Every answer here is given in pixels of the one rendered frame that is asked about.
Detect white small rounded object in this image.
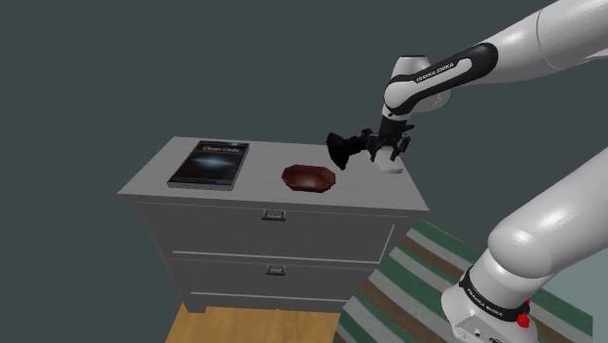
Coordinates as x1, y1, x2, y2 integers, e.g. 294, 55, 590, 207
376, 158, 406, 176

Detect black cone-shaped object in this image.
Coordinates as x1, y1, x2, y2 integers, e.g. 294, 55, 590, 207
324, 132, 366, 172

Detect dark book with galaxy cover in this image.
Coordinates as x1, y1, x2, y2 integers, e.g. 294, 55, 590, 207
166, 139, 251, 193

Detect grey chest of drawers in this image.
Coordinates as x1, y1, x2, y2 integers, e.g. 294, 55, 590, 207
117, 136, 430, 315

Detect green brown white striped rug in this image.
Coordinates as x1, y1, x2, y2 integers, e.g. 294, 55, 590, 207
332, 217, 595, 343

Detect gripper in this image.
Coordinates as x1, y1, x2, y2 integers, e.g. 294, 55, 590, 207
361, 112, 415, 163

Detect dark red bowl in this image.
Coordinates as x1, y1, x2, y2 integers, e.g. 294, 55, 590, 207
280, 163, 337, 195

